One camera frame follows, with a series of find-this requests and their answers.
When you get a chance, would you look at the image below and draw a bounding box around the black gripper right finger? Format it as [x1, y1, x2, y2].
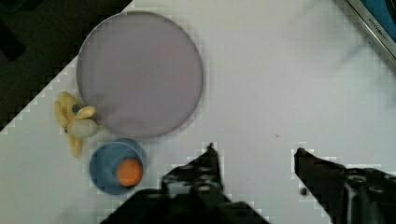
[294, 148, 396, 224]

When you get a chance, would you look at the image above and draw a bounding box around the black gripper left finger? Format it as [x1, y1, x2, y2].
[100, 145, 270, 224]

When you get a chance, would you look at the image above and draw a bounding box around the silver toaster oven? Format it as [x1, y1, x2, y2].
[345, 0, 396, 63]

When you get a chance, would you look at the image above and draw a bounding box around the orange toy fruit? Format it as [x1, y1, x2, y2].
[117, 159, 143, 188]

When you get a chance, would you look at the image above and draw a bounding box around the blue small bowl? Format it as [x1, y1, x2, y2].
[89, 138, 148, 195]

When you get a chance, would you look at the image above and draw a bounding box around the grey round plate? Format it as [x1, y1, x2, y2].
[76, 11, 204, 138]

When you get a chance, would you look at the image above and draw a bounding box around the peeled toy banana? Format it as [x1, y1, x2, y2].
[54, 91, 102, 158]

